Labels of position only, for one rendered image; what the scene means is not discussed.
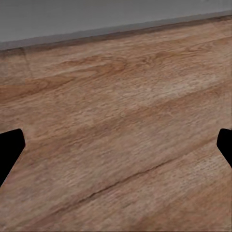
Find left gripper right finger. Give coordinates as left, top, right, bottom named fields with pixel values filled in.
left=217, top=129, right=232, bottom=167

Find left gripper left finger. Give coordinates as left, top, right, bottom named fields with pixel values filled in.
left=0, top=129, right=25, bottom=187

